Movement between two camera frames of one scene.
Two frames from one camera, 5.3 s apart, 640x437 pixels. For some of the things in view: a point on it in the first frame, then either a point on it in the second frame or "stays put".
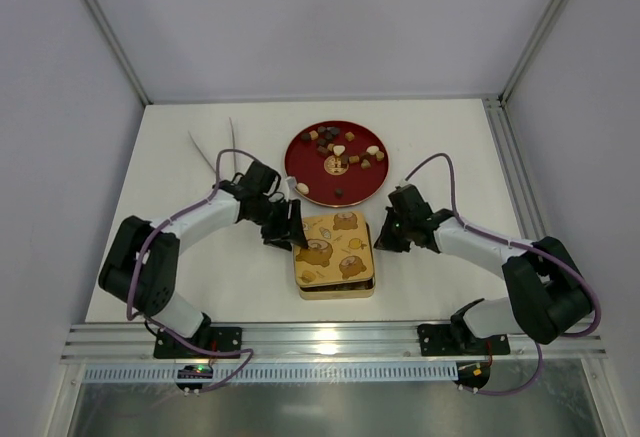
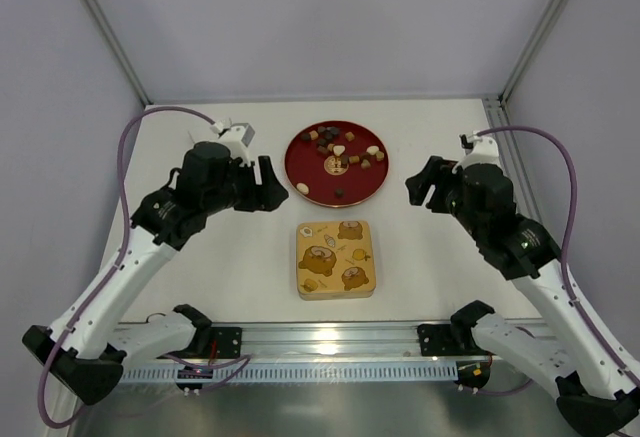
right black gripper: x=392 y=233 → x=439 y=189
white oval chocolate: x=302 y=187 stays put
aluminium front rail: x=307 y=343 stays put
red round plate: x=336 y=163 stays put
